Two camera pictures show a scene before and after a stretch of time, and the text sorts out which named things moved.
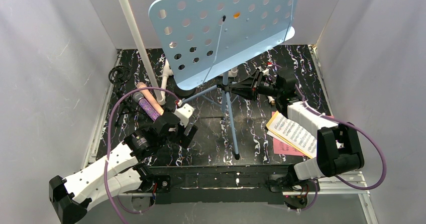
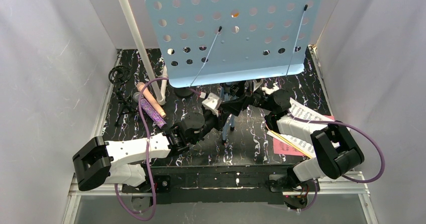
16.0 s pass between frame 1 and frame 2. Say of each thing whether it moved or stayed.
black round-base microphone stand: stayed
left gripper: moved
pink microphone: stayed
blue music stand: moved
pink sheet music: stayed
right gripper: moved
